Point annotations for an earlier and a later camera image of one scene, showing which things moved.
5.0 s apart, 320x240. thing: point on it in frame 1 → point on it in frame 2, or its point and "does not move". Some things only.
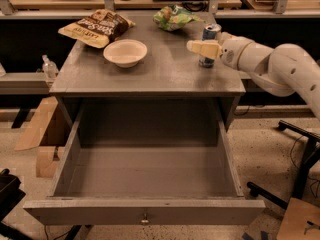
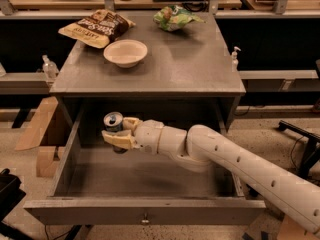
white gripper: (231, 51) → (147, 134)
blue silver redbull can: (209, 33) → (113, 121)
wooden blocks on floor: (46, 160) does not move
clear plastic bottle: (49, 67) does not move
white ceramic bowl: (125, 53) does not move
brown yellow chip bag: (98, 29) does not move
